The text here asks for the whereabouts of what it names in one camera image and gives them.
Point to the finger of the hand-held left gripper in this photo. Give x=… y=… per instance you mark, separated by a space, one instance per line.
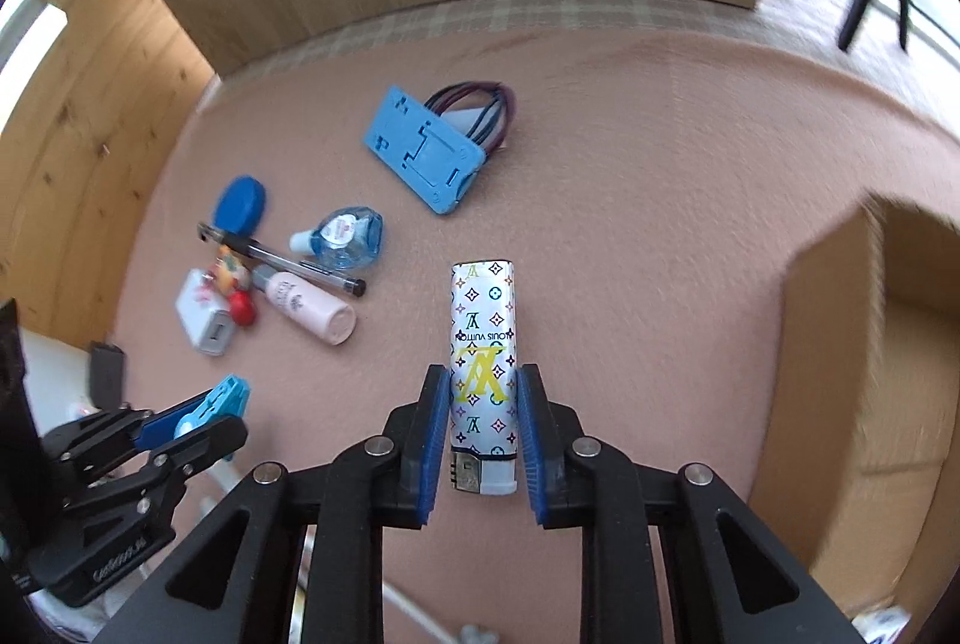
x=172 y=423
x=195 y=453

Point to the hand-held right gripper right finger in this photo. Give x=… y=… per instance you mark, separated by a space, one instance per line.
x=532 y=441

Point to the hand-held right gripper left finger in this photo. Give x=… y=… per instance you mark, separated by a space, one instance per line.
x=431 y=441

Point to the light blue plastic clip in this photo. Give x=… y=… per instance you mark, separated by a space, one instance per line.
x=225 y=393

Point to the patterned silver lighter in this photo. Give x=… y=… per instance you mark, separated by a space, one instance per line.
x=484 y=344

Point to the clear black pen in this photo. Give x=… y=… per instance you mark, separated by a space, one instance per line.
x=300 y=265

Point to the blue phone stand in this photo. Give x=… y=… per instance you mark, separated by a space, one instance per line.
x=420 y=149

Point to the cardboard box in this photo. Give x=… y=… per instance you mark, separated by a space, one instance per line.
x=832 y=351

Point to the black power adapter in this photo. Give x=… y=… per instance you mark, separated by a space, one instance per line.
x=106 y=374

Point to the white charger plug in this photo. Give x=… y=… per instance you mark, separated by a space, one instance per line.
x=202 y=314

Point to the small red orange figurine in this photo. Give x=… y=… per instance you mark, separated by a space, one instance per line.
x=241 y=308

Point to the small pink bottle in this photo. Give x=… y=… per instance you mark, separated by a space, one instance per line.
x=307 y=306

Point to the blue round case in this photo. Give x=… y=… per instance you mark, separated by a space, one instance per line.
x=240 y=201

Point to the pink blanket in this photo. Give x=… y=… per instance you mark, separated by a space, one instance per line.
x=637 y=164

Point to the plaid bed sheet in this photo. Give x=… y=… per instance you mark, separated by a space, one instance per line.
x=525 y=10

